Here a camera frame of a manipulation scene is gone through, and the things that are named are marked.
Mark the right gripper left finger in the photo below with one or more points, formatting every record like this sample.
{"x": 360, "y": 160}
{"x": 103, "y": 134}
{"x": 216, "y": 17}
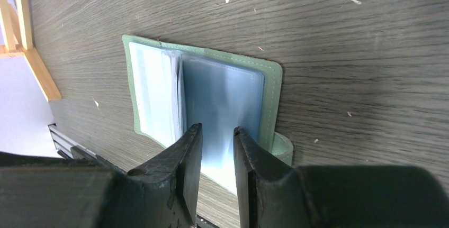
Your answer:
{"x": 89, "y": 191}

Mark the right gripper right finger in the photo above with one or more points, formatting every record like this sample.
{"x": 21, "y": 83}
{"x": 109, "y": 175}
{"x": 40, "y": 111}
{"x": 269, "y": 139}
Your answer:
{"x": 273, "y": 194}

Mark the wooden clothes rack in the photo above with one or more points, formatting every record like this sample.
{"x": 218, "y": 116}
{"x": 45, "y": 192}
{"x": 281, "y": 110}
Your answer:
{"x": 16, "y": 29}

